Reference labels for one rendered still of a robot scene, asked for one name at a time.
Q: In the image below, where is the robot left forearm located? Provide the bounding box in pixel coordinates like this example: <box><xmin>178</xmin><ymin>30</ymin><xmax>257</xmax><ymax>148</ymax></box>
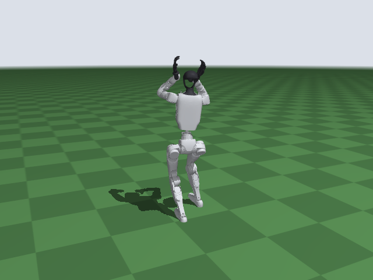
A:
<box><xmin>157</xmin><ymin>74</ymin><xmax>180</xmax><ymax>94</ymax></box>

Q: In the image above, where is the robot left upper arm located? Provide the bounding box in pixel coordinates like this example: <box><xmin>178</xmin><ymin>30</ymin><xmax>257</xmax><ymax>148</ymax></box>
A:
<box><xmin>157</xmin><ymin>89</ymin><xmax>178</xmax><ymax>104</ymax></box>

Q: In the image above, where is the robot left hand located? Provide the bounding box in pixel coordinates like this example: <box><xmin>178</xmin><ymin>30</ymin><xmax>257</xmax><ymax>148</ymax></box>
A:
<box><xmin>173</xmin><ymin>56</ymin><xmax>180</xmax><ymax>80</ymax></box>

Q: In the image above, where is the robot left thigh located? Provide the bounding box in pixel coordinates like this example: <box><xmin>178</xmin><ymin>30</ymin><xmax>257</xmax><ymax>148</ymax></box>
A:
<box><xmin>167</xmin><ymin>144</ymin><xmax>181</xmax><ymax>187</ymax></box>

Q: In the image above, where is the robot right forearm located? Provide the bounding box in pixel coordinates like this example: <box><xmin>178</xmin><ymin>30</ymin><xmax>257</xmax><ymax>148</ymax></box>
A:
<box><xmin>193</xmin><ymin>80</ymin><xmax>207</xmax><ymax>94</ymax></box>

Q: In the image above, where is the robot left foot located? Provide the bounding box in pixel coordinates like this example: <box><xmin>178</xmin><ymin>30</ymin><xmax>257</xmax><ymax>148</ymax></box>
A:
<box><xmin>174</xmin><ymin>208</ymin><xmax>187</xmax><ymax>222</ymax></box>

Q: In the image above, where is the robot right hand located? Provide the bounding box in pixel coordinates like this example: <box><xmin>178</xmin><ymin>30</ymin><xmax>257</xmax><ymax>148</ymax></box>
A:
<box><xmin>193</xmin><ymin>59</ymin><xmax>206</xmax><ymax>82</ymax></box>

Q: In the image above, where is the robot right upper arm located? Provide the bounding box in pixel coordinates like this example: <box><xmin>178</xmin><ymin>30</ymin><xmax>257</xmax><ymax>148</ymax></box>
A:
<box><xmin>199</xmin><ymin>91</ymin><xmax>210</xmax><ymax>105</ymax></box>

